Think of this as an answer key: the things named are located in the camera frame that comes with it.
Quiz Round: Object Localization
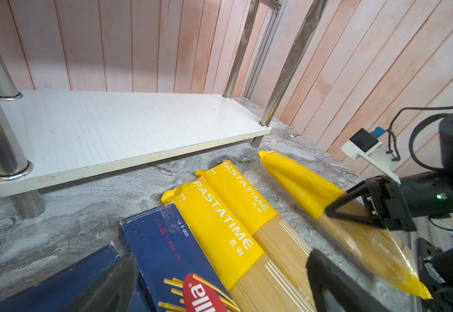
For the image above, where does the aluminium wall frame rail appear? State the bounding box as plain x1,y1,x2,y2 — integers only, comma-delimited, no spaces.
242,1,287,100

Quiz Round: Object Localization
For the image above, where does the yellow pastatime spaghetti pack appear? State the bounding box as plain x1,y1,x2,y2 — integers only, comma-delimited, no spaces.
161,178,314,311
259,151,432,300
195,161,316,311

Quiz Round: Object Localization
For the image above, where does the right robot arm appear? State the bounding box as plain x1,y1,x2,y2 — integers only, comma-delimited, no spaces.
325,113,453,232

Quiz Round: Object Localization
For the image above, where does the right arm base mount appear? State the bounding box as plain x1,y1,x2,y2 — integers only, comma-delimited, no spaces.
417,238,453,311

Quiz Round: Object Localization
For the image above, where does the narrow blue Barilla spaghetti box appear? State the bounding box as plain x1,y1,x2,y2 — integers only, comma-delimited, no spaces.
119,204,239,311

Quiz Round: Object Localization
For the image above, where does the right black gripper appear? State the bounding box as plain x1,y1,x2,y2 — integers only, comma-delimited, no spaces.
325,176,417,232

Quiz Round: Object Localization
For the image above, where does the wide blue Barilla pasta box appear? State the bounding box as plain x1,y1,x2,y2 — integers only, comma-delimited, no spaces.
0,245,150,311

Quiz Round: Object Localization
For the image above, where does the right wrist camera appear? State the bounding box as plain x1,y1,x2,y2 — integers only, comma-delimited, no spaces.
340,127,401,185

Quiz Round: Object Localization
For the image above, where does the white two-tier shelf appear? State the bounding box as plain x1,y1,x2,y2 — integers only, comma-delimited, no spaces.
0,1,326,218

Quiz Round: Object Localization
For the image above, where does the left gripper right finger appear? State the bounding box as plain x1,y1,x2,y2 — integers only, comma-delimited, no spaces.
306,250,388,312

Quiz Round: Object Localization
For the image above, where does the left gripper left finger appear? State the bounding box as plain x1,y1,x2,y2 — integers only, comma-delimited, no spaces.
61,252,138,311

